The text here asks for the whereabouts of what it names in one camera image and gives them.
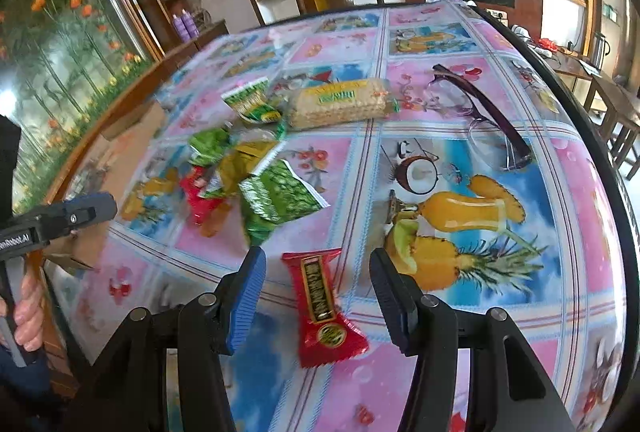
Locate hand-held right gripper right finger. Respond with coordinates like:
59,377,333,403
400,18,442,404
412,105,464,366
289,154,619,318
369,247,576,432

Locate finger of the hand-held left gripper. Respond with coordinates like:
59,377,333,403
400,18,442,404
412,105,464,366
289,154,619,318
30,192,118,245

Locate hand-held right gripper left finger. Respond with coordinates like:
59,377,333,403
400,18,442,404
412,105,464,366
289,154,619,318
64,246,268,432

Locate red snack packet green emblem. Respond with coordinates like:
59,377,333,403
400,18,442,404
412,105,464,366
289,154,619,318
281,248,370,369

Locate cardboard box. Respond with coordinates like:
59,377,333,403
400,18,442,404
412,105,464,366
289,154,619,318
44,100,168,277

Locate green pea snack packet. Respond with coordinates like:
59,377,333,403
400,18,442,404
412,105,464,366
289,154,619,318
239,159,331,247

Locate pale cracker packet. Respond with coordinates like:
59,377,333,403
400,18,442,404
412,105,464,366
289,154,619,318
285,80,401,130

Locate person's left forearm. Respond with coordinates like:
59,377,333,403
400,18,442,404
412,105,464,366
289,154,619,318
0,342,56,418

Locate person's left hand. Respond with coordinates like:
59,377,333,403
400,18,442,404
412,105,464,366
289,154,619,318
10,269,47,354

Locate orange candy packet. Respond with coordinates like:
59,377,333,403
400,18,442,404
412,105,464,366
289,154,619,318
197,199,234,239

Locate small red snack packet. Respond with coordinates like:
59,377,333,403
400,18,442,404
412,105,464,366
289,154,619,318
179,165,226,226

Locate yellow green snack packet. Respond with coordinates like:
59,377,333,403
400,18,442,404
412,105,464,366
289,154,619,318
215,139,282,199

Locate crumpled green snack packet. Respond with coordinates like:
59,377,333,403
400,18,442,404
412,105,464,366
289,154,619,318
187,127,234,168

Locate flower mural panel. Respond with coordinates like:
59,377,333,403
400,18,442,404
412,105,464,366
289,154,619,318
0,0,151,213

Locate green striped snack packet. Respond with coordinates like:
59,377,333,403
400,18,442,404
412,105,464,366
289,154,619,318
221,77,284,125

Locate purple eyeglasses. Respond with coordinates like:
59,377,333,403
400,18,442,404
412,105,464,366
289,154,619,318
425,64,534,172

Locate wooden side table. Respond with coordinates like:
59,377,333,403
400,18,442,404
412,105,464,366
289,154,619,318
550,50,640,180

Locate steel kettle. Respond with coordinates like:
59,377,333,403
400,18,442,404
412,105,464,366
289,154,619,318
590,32,612,69

